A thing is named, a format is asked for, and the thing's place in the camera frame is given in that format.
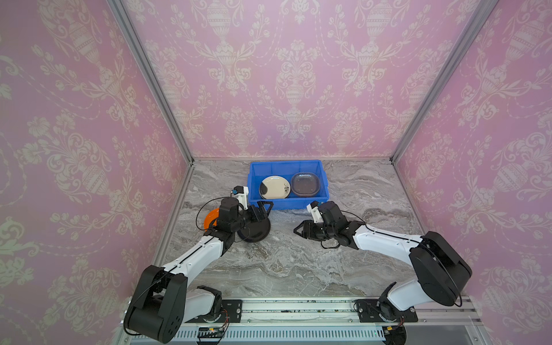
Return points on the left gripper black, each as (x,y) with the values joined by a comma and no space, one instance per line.
(258,218)

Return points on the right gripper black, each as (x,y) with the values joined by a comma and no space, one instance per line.
(307,231)

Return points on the cream plate with flowers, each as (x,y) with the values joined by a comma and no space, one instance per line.
(275,187)

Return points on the brownish glass plate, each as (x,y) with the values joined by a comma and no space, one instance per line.
(305,184)

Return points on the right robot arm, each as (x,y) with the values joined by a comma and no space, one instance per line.
(441,274)

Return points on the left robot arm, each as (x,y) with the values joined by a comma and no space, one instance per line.
(162,301)

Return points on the blue plastic bin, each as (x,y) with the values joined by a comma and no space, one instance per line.
(259,171)

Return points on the black round plate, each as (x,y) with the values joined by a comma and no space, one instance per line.
(253,228)

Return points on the orange plate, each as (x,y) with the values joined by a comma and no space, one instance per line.
(211,219)

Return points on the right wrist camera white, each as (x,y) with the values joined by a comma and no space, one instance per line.
(313,209)

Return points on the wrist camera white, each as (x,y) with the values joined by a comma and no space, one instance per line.
(241,193)
(313,209)

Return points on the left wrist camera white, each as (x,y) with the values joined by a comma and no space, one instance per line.
(241,193)

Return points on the aluminium mounting rail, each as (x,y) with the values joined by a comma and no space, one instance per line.
(332,320)

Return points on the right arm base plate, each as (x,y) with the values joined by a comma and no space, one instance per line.
(373,311)

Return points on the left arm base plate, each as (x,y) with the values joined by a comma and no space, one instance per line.
(230,309)

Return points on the small circuit board with wires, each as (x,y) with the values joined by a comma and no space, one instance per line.
(211,333)

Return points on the left aluminium corner post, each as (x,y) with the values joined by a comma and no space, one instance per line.
(140,54)

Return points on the aluminium corner post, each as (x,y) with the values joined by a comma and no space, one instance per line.
(140,54)
(460,49)

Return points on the right aluminium corner post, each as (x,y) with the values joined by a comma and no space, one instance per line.
(460,49)

